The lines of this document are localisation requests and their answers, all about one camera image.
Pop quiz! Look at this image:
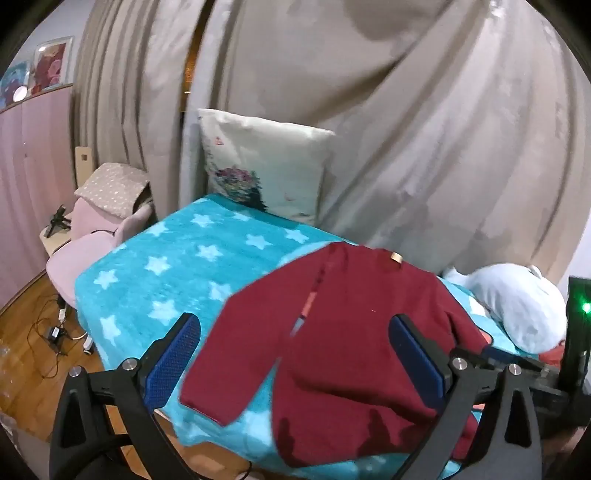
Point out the light wooden board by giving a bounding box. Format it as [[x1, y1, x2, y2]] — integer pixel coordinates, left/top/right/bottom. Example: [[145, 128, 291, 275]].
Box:
[[74, 147, 96, 195]]

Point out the beige curtain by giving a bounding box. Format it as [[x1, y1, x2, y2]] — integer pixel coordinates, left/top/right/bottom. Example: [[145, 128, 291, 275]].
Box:
[[179, 0, 588, 287], [69, 0, 213, 220]]

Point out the pink wardrobe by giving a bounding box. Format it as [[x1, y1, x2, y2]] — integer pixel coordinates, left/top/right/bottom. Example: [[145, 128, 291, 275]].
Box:
[[0, 83, 77, 315]]

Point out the black tripod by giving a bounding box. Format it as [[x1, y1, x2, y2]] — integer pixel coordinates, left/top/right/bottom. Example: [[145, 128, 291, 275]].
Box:
[[48, 205, 73, 239]]

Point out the red flower wall picture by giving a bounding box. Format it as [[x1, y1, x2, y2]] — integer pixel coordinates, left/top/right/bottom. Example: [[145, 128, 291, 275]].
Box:
[[28, 37, 75, 96]]

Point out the small light wooden table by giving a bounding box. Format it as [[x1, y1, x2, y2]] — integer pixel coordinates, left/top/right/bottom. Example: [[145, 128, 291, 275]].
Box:
[[39, 224, 75, 256]]

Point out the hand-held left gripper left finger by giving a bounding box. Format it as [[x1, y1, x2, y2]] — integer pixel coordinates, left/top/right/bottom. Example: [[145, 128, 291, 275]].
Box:
[[48, 313, 201, 480]]

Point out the beige polka dot cushion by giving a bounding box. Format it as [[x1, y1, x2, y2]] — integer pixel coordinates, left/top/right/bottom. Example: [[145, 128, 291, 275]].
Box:
[[74, 162, 151, 219]]

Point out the maroon knit sweater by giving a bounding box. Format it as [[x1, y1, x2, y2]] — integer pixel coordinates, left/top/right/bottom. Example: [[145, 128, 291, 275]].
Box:
[[179, 242, 492, 468]]

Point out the pink swivel chair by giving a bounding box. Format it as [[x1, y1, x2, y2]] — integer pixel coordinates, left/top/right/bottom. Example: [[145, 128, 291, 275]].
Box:
[[45, 199, 154, 356]]

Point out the pale blue plush toy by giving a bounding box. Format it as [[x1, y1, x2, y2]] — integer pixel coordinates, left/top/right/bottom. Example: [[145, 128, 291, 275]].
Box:
[[442, 263, 567, 355]]

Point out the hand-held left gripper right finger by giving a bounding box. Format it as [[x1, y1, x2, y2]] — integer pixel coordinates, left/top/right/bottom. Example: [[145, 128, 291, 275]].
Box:
[[389, 315, 543, 480]]

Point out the blue wall picture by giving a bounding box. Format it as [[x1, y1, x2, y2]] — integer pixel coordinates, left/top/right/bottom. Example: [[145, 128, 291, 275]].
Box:
[[0, 60, 31, 110]]

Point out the black floor cable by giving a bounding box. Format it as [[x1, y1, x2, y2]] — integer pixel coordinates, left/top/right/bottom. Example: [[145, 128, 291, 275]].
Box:
[[27, 295, 71, 357]]

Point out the turquoise star print blanket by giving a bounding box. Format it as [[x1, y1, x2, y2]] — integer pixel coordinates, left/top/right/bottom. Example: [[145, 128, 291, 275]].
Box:
[[74, 194, 546, 480]]

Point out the white printed pillow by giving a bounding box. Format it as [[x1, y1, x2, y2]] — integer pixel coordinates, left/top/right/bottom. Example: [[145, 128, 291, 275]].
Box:
[[198, 108, 337, 227]]

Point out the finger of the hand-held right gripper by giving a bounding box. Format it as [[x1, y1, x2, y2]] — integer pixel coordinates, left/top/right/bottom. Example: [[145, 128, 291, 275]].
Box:
[[482, 346, 561, 385]]

